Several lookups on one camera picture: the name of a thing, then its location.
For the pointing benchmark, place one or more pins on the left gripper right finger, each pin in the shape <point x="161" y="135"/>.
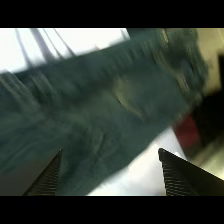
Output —
<point x="186" y="180"/>

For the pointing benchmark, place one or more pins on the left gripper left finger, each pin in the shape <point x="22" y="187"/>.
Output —
<point x="46" y="180"/>

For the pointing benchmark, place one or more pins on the black trousers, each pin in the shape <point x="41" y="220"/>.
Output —
<point x="83" y="126"/>

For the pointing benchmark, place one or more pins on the red garment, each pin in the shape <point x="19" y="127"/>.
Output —
<point x="186" y="135"/>

